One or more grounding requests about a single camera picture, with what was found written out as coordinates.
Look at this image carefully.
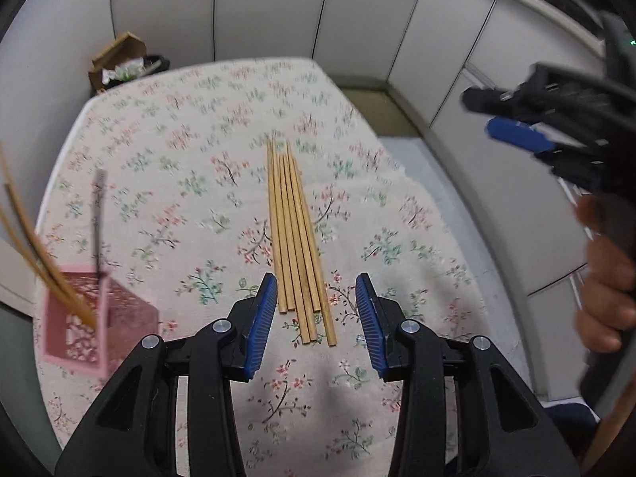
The pink perforated utensil holder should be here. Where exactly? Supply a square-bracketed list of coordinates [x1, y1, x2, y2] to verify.
[41, 268, 162, 377]

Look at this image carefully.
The black chopstick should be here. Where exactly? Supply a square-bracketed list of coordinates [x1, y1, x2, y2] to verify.
[93, 168, 107, 284]
[0, 141, 86, 319]

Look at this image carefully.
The person's right hand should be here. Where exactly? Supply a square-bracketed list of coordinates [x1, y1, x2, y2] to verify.
[576, 195, 635, 353]

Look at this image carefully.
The green floor mat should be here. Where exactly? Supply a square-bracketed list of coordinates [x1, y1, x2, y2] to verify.
[331, 74, 421, 138]

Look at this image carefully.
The black trash bin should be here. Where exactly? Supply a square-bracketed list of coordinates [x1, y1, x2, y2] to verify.
[101, 55, 170, 87]

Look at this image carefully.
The brown cardboard box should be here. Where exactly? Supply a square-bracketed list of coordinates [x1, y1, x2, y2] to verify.
[87, 31, 148, 93]

